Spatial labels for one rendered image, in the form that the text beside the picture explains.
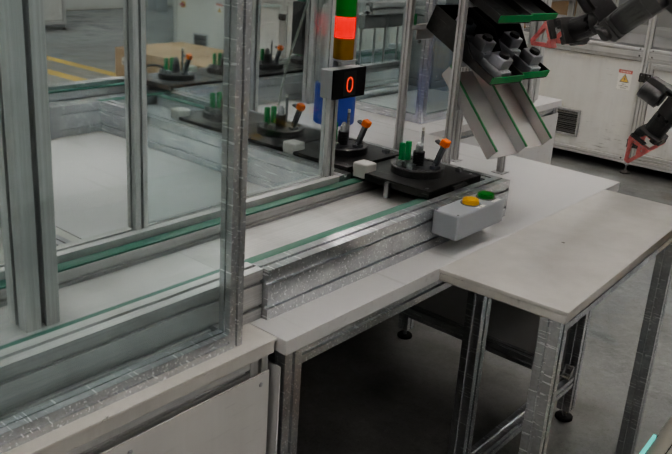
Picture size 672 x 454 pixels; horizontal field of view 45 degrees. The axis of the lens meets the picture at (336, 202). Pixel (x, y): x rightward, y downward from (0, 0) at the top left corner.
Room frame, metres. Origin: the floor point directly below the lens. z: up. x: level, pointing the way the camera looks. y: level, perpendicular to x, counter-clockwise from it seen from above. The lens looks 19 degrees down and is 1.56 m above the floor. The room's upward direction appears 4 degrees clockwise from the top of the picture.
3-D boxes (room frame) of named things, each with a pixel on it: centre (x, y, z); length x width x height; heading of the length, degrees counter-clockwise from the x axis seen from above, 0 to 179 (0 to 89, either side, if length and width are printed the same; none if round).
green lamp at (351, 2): (1.94, 0.01, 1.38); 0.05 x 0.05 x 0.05
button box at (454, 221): (1.81, -0.32, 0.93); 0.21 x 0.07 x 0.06; 141
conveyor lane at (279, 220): (1.80, 0.00, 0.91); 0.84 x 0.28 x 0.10; 141
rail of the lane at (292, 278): (1.70, -0.15, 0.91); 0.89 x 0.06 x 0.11; 141
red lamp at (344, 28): (1.94, 0.01, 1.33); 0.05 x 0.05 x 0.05
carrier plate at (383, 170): (2.01, -0.21, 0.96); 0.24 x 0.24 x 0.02; 51
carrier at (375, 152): (2.17, -0.01, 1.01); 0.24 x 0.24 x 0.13; 51
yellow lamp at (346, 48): (1.94, 0.01, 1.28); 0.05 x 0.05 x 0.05
